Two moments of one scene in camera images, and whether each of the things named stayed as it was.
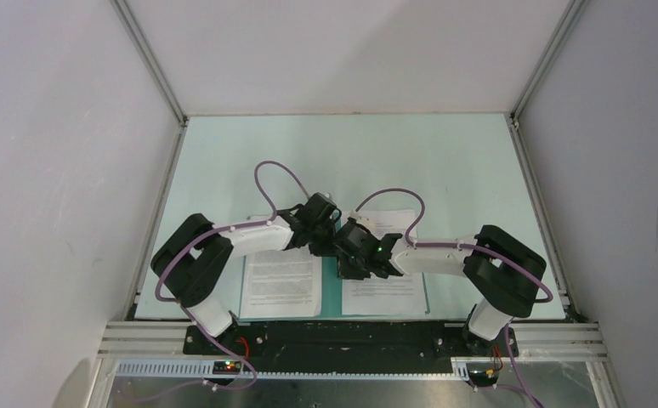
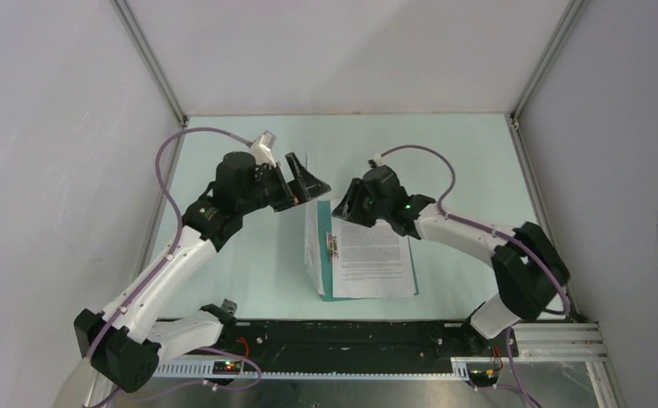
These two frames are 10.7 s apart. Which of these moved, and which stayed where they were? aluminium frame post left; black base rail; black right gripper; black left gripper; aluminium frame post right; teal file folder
Moved: black right gripper; black left gripper; teal file folder
Stayed: black base rail; aluminium frame post right; aluminium frame post left
